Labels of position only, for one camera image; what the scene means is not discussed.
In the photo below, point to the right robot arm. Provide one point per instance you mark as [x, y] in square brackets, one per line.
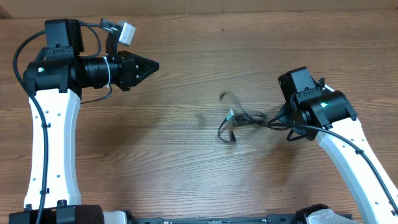
[319, 113]

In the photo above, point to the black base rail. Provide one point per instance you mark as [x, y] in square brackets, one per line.
[318, 213]

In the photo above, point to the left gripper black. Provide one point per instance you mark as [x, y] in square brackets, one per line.
[127, 65]

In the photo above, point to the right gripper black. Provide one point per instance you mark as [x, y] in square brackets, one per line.
[285, 116]

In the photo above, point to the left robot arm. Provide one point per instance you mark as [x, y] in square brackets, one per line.
[54, 82]

